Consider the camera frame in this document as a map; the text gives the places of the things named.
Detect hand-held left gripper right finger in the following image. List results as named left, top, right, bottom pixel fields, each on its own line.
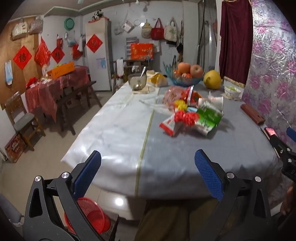
left=194, top=149, right=272, bottom=241

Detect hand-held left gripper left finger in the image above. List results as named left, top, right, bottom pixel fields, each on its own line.
left=23, top=150, right=109, bottom=241

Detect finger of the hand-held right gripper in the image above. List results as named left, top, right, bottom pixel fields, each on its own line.
left=286, top=127, right=296, bottom=142
left=269, top=134, right=296, bottom=163

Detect red plastic mesh basket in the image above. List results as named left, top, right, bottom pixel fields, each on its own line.
left=64, top=197, right=111, bottom=234

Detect green and white packet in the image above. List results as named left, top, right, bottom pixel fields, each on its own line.
left=193, top=102, right=223, bottom=136

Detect red foam fruit net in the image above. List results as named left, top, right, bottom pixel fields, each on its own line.
left=174, top=111, right=199, bottom=127

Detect yellow foam fruit net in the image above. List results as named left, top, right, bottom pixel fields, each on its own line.
left=174, top=100, right=188, bottom=112

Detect red snack bag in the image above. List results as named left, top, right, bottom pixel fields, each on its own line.
left=183, top=86, right=202, bottom=107

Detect pink plastic bag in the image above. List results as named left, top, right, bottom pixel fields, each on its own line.
left=162, top=86, right=185, bottom=109

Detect person's right hand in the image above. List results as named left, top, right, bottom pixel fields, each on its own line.
left=280, top=185, right=292, bottom=215

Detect white tablecloth table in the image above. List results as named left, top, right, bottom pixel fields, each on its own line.
left=135, top=79, right=285, bottom=205

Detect red-brown leather phone case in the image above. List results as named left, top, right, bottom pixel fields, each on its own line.
left=240, top=103, right=266, bottom=126

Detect person's olive trousers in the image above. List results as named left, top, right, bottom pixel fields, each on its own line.
left=139, top=199, right=220, bottom=241

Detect white ceramic bowl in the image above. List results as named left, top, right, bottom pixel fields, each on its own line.
left=224, top=86, right=241, bottom=100

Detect red cardboard box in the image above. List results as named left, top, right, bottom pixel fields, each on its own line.
left=5, top=133, right=28, bottom=163

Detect dark wooden bench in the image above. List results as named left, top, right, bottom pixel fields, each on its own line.
left=55, top=81, right=102, bottom=136

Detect wooden chair with grey cushion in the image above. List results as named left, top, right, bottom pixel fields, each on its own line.
left=5, top=91, right=47, bottom=151

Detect yellow pomelo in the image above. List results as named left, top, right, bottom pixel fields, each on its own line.
left=203, top=70, right=222, bottom=90

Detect blue glass fruit bowl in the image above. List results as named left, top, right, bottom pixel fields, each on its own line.
left=165, top=62, right=204, bottom=88

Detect white refrigerator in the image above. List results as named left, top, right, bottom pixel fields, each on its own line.
left=85, top=18, right=112, bottom=91

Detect clear glass cup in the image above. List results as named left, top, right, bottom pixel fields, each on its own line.
left=128, top=74, right=147, bottom=91

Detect pile of red wrapped candies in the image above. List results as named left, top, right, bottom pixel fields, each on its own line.
left=173, top=70, right=192, bottom=80

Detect orange cardboard box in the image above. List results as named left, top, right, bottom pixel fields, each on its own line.
left=47, top=62, right=75, bottom=79

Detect yellow bread bag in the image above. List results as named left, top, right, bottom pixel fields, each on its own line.
left=147, top=71, right=169, bottom=88

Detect dark red curtain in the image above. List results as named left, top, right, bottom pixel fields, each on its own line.
left=218, top=0, right=253, bottom=87

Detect white hanging cloth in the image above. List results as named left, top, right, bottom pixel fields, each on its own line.
left=116, top=59, right=125, bottom=77

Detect glass bowl with spoon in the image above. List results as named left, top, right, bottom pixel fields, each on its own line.
left=132, top=67, right=147, bottom=91

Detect small red diamond poster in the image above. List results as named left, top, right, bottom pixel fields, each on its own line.
left=50, top=46, right=65, bottom=63

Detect red plastic bag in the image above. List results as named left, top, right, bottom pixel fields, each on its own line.
left=34, top=37, right=51, bottom=67

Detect pack of blue face masks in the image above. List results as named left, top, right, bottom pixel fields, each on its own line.
left=5, top=60, right=13, bottom=86

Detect red diamond paper on refrigerator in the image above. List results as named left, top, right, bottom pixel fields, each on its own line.
left=86, top=34, right=103, bottom=53

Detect red gift box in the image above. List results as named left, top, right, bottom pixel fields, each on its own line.
left=131, top=43, right=153, bottom=60

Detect large red diamond poster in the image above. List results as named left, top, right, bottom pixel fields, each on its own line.
left=13, top=45, right=33, bottom=70

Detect beige printed tote bag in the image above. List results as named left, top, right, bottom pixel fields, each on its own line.
left=164, top=17, right=178, bottom=40

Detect cream cloth bag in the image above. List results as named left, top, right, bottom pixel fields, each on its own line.
left=141, top=20, right=152, bottom=38

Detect red tote bag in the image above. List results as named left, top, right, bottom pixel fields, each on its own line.
left=151, top=18, right=165, bottom=40

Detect clear plastic handbag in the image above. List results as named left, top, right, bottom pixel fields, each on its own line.
left=29, top=16, right=44, bottom=35

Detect white woven handbag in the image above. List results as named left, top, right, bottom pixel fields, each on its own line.
left=11, top=19, right=28, bottom=41

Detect floral foil wall covering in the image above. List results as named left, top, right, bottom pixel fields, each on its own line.
left=240, top=0, right=296, bottom=149

